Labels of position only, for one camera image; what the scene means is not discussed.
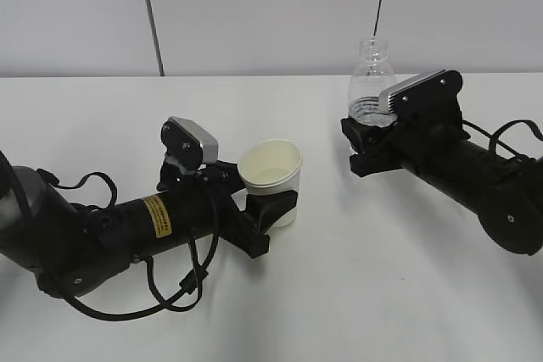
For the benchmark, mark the white paper cup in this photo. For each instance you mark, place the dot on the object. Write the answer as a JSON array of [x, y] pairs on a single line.
[[271, 167]]

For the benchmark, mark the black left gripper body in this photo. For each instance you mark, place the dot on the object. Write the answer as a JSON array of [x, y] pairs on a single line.
[[211, 187]]

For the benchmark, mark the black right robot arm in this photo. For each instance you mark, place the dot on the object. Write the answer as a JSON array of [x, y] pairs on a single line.
[[505, 194]]

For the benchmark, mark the clear green-label water bottle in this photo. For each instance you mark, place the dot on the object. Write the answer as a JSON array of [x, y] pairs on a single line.
[[372, 75]]

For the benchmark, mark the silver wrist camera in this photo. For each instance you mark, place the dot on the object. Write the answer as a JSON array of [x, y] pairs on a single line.
[[189, 143], [420, 93]]

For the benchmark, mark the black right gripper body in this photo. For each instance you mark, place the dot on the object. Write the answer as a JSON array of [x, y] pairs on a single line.
[[430, 141]]

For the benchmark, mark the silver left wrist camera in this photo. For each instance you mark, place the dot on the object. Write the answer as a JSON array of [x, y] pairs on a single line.
[[189, 143]]

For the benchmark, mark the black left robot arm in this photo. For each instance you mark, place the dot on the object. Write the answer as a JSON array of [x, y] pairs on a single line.
[[83, 246]]

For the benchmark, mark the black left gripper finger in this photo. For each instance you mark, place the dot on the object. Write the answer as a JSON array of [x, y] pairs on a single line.
[[273, 210]]

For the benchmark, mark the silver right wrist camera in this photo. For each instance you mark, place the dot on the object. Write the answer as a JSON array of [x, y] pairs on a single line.
[[420, 93]]

